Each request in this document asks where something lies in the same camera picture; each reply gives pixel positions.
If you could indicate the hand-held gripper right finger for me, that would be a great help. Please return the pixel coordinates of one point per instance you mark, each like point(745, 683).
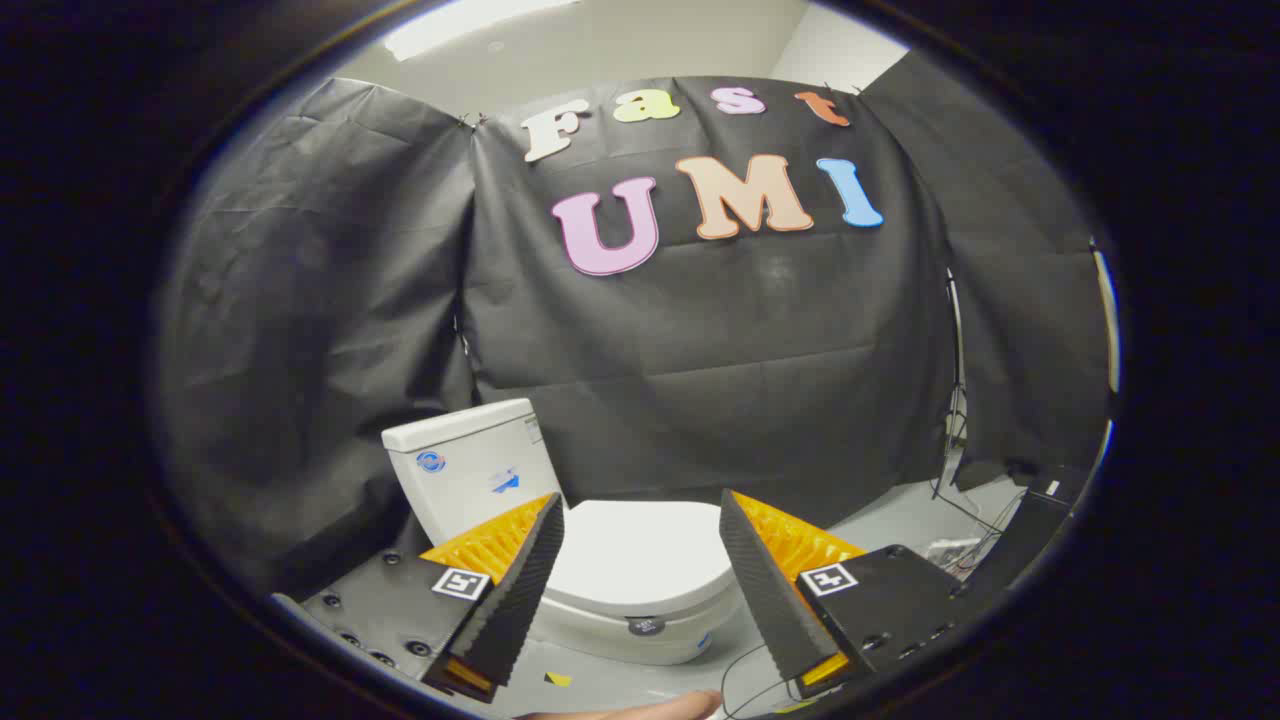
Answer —
point(765, 590)

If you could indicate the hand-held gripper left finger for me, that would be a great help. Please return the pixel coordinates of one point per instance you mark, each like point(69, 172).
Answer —
point(520, 590)

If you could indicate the white toilet lid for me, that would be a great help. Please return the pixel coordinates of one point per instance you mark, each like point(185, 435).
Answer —
point(640, 550)

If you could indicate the white toilet bowl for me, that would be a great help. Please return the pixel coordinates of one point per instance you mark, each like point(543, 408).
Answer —
point(600, 638)

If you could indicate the small yellow tape piece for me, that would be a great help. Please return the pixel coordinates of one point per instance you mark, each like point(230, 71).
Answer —
point(557, 679)

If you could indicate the black backdrop cloth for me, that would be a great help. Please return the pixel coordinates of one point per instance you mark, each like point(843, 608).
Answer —
point(700, 350)

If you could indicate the thin backdrop stand pole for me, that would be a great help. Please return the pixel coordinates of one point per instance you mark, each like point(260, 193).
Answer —
point(955, 400)

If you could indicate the black box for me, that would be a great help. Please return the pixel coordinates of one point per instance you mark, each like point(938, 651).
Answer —
point(1030, 530)

